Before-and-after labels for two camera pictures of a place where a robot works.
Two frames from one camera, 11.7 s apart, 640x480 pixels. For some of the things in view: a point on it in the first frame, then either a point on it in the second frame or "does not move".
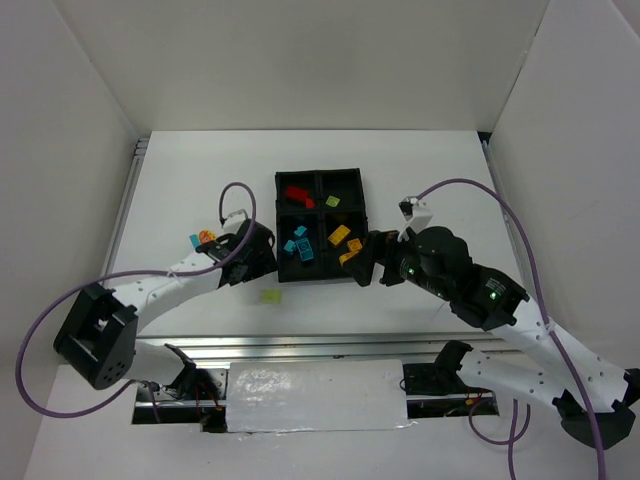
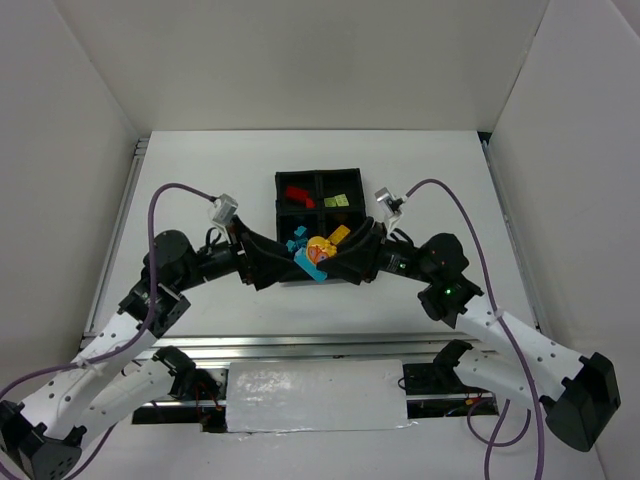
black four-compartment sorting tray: (320, 217) does not move
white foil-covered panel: (321, 395) does not move
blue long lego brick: (195, 240) to (302, 259)
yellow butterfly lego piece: (206, 236) to (319, 248)
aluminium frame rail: (324, 347) does not move
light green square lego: (271, 296) to (341, 200)
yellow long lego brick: (338, 234) does not move
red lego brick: (296, 193) does not move
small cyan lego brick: (301, 229) does not move
